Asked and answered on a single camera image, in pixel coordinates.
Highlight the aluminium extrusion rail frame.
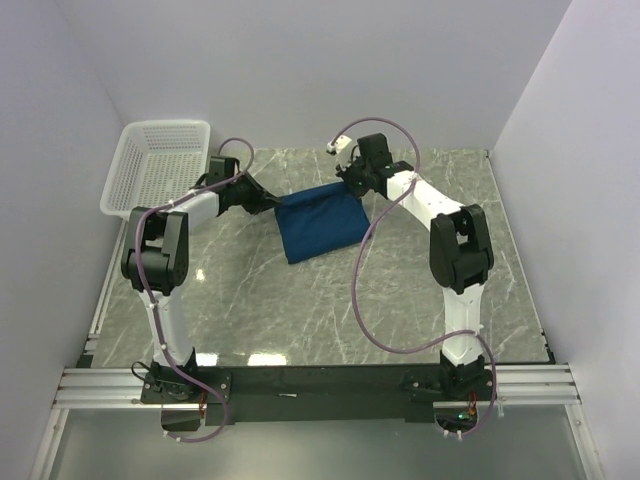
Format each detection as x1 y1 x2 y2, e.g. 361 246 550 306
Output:
52 148 584 411

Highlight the blue printed t-shirt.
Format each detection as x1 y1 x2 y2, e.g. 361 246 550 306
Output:
274 182 370 264

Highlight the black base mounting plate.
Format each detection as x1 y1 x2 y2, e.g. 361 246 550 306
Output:
141 364 495 426

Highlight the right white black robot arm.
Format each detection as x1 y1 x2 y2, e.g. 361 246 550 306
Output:
326 133 495 399

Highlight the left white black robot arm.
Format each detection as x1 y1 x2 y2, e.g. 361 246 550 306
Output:
121 156 280 402

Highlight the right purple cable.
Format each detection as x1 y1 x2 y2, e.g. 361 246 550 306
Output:
333 117 499 441

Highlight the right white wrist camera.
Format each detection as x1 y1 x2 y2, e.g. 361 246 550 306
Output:
326 135 358 169

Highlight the white perforated plastic basket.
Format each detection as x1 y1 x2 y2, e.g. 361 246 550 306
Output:
100 119 211 220

